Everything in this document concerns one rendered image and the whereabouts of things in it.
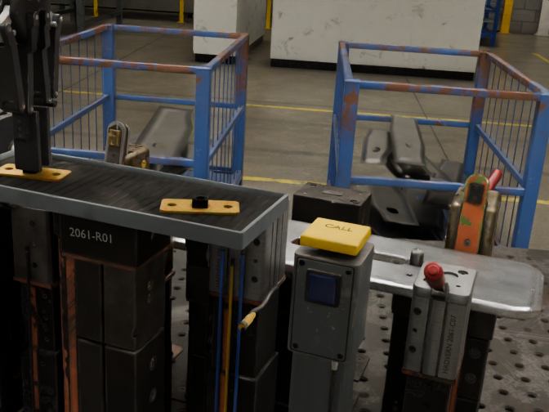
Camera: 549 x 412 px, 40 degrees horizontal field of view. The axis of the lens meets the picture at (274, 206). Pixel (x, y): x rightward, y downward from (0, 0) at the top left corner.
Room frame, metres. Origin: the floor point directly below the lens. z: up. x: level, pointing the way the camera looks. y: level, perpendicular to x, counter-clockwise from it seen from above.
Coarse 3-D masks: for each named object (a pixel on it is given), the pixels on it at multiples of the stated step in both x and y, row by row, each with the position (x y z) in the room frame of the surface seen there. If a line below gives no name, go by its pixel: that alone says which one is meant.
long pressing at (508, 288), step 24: (288, 240) 1.09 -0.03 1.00; (384, 240) 1.11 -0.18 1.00; (288, 264) 1.00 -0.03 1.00; (384, 264) 1.02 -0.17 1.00; (408, 264) 1.02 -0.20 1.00; (456, 264) 1.03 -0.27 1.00; (480, 264) 1.04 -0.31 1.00; (504, 264) 1.05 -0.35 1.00; (528, 264) 1.06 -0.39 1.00; (384, 288) 0.95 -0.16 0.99; (408, 288) 0.94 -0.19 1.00; (480, 288) 0.96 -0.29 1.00; (504, 288) 0.96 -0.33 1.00; (528, 288) 0.97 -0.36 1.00; (504, 312) 0.90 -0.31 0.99; (528, 312) 0.89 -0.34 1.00
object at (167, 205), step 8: (168, 200) 0.78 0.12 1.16; (176, 200) 0.78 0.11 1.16; (184, 200) 0.78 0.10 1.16; (192, 200) 0.76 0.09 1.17; (200, 200) 0.76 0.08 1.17; (208, 200) 0.78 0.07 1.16; (216, 200) 0.79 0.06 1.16; (160, 208) 0.75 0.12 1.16; (168, 208) 0.75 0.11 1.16; (176, 208) 0.75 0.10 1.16; (184, 208) 0.75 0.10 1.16; (192, 208) 0.76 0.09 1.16; (200, 208) 0.76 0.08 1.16; (208, 208) 0.76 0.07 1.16; (216, 208) 0.76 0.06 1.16; (224, 208) 0.76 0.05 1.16; (232, 208) 0.76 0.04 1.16
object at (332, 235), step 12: (312, 228) 0.73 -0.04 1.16; (324, 228) 0.73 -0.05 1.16; (336, 228) 0.73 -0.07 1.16; (348, 228) 0.73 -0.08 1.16; (360, 228) 0.74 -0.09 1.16; (300, 240) 0.71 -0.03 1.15; (312, 240) 0.70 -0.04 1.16; (324, 240) 0.70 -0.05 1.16; (336, 240) 0.70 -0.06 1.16; (348, 240) 0.70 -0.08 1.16; (360, 240) 0.70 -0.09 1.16; (336, 252) 0.71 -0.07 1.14; (348, 252) 0.69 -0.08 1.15
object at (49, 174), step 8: (0, 168) 0.85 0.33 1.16; (8, 168) 0.86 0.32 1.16; (48, 168) 0.86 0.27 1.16; (8, 176) 0.83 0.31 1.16; (16, 176) 0.83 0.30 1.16; (24, 176) 0.83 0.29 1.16; (32, 176) 0.83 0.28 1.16; (40, 176) 0.83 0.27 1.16; (48, 176) 0.84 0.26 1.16; (56, 176) 0.84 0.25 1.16; (64, 176) 0.84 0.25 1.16
